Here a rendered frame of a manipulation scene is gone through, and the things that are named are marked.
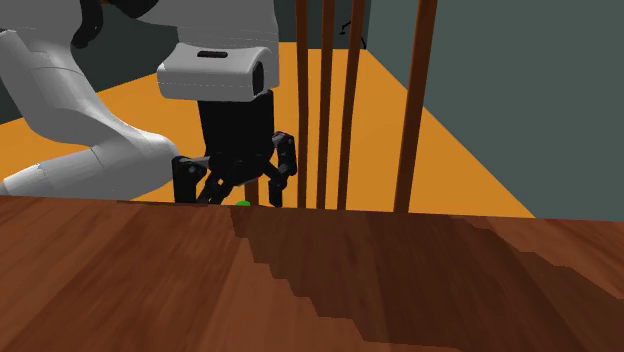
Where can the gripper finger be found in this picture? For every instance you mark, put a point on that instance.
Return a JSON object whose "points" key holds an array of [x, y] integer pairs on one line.
{"points": [[184, 178], [287, 155]]}

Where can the small green round thing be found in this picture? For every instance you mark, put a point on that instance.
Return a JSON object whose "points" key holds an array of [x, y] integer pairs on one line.
{"points": [[242, 203]]}

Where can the brown wooden chair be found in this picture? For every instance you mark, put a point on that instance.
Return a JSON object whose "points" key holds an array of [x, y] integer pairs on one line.
{"points": [[413, 107]]}

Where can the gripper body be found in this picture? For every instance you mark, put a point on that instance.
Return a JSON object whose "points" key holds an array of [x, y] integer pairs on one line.
{"points": [[236, 131]]}

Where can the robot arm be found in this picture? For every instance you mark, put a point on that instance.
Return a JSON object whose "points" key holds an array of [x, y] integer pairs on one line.
{"points": [[63, 102]]}

